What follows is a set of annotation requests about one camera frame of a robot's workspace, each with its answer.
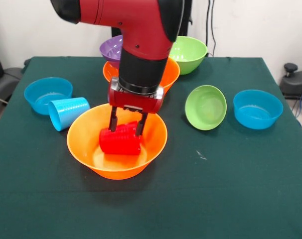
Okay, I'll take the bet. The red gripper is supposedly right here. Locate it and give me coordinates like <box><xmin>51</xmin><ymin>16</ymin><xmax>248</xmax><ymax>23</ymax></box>
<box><xmin>108</xmin><ymin>77</ymin><xmax>165</xmax><ymax>137</ymax></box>

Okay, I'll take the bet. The red cup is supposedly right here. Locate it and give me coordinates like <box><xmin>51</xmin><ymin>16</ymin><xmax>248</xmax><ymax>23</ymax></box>
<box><xmin>99</xmin><ymin>120</ymin><xmax>142</xmax><ymax>156</ymax></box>

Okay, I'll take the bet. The large orange bowl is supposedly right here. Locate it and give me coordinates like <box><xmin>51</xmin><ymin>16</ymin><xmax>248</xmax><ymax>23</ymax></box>
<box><xmin>103</xmin><ymin>57</ymin><xmax>180</xmax><ymax>95</ymax></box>
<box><xmin>66</xmin><ymin>102</ymin><xmax>168</xmax><ymax>180</ymax></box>

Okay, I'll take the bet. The blue cup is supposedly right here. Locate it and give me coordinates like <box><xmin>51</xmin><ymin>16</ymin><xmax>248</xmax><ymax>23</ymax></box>
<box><xmin>47</xmin><ymin>97</ymin><xmax>91</xmax><ymax>132</ymax></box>

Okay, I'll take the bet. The purple bowl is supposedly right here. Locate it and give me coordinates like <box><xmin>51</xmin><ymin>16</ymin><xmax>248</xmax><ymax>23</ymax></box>
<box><xmin>99</xmin><ymin>34</ymin><xmax>124</xmax><ymax>68</ymax></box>

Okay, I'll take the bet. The small green bowl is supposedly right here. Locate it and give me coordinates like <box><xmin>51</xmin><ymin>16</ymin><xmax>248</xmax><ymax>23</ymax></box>
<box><xmin>185</xmin><ymin>85</ymin><xmax>228</xmax><ymax>131</ymax></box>

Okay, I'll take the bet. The large green bowl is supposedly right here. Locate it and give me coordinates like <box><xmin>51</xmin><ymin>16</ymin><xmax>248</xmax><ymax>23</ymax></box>
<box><xmin>168</xmin><ymin>36</ymin><xmax>208</xmax><ymax>76</ymax></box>

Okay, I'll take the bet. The dark green table cloth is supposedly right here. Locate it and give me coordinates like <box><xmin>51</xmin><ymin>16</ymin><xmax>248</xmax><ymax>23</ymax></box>
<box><xmin>0</xmin><ymin>56</ymin><xmax>302</xmax><ymax>239</ymax></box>

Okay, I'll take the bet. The blue bowl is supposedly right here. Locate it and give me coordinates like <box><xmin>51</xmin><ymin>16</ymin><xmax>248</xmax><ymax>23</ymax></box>
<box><xmin>233</xmin><ymin>89</ymin><xmax>284</xmax><ymax>130</ymax></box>
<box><xmin>23</xmin><ymin>77</ymin><xmax>74</xmax><ymax>116</ymax></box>

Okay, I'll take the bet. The black pedestal foot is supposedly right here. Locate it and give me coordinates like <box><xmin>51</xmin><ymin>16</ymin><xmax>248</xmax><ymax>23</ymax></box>
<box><xmin>280</xmin><ymin>63</ymin><xmax>302</xmax><ymax>100</ymax></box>
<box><xmin>0</xmin><ymin>67</ymin><xmax>24</xmax><ymax>105</ymax></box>

